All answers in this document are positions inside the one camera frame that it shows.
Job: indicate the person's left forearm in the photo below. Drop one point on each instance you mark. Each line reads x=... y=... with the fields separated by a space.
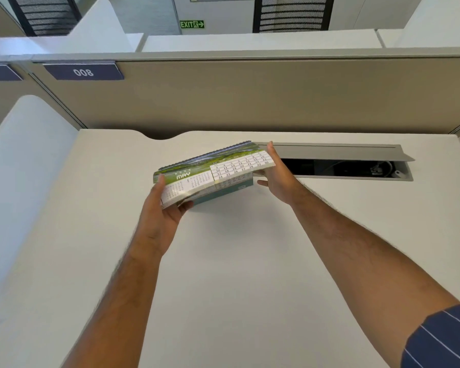
x=117 y=302

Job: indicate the person's left hand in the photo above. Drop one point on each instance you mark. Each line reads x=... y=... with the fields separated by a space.
x=159 y=222

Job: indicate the black mesh office chair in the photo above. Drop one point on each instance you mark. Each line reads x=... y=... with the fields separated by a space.
x=293 y=13
x=44 y=13

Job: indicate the white side divider panel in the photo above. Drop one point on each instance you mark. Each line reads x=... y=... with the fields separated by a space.
x=99 y=28
x=23 y=180
x=439 y=21

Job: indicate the green exit sign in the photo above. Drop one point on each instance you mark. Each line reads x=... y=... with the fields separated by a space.
x=192 y=24

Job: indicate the person's right hand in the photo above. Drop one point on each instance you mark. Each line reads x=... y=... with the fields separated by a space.
x=281 y=180

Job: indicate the person's right forearm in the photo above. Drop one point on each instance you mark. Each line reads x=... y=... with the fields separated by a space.
x=368 y=272

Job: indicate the spiral-bound desk calendar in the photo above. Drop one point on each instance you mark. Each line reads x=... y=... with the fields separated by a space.
x=214 y=172

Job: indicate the striped navy shirt sleeve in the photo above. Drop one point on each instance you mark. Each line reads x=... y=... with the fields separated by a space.
x=442 y=339

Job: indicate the person's left thumb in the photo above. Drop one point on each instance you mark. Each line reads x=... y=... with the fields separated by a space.
x=160 y=185

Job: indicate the blue desk number label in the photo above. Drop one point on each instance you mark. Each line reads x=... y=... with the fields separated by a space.
x=83 y=71
x=0 y=72

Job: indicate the beige desk partition panel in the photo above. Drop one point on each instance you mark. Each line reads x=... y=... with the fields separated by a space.
x=245 y=91

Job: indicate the person's right thumb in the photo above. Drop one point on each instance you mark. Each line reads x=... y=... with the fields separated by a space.
x=263 y=182

